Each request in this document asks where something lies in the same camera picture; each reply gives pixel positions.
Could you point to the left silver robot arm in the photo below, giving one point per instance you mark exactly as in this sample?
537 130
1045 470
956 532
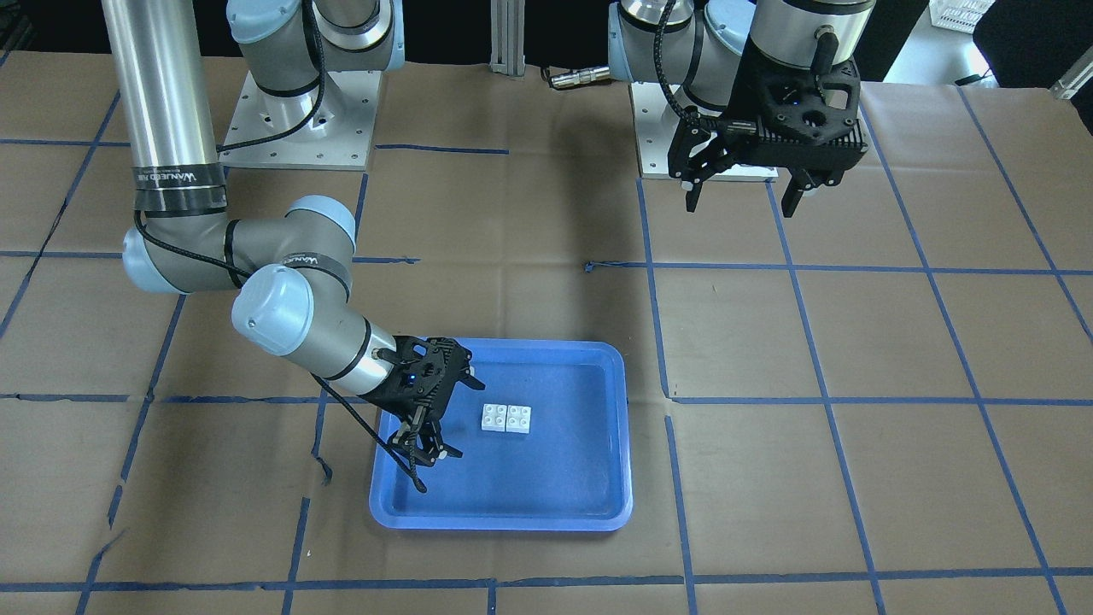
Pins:
693 49

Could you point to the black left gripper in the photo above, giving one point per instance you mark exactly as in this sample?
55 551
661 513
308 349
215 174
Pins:
751 92

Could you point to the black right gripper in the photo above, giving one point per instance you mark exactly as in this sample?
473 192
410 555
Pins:
413 416

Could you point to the blue plastic tray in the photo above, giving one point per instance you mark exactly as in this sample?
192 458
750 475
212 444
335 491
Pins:
571 473

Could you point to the aluminium frame post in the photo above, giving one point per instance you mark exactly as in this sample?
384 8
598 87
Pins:
506 38

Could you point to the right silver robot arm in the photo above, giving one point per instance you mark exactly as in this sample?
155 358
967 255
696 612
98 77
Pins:
292 273

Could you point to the white block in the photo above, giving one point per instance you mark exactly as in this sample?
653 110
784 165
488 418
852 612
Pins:
518 419
494 417

